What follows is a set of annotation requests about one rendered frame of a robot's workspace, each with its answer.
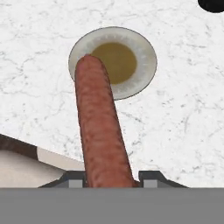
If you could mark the white plate with olive centre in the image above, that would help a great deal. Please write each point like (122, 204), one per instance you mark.
(128, 62)

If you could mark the black round object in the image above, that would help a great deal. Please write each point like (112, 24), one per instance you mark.
(212, 5)

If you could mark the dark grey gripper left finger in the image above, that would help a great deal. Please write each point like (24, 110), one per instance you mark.
(74, 178)

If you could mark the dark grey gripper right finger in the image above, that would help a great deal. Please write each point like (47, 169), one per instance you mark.
(150, 178)

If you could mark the brown sausage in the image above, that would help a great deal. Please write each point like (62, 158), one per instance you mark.
(100, 125)

